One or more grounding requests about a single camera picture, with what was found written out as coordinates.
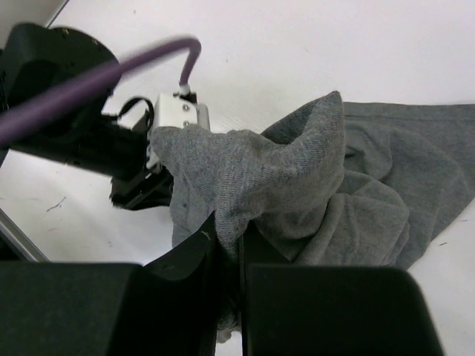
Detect grey shorts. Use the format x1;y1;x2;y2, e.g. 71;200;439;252
151;91;474;343

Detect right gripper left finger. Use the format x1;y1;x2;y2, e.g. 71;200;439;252
1;217;217;355

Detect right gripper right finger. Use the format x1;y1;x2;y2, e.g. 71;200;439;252
239;225;443;355

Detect aluminium table edge rail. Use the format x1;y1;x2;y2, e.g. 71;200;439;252
1;210;49;263

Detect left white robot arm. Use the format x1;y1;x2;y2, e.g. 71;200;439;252
1;23;173;211

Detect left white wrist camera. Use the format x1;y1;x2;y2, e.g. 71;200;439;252
145;93;210;171

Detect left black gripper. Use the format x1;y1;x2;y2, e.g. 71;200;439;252
66;96;174;210

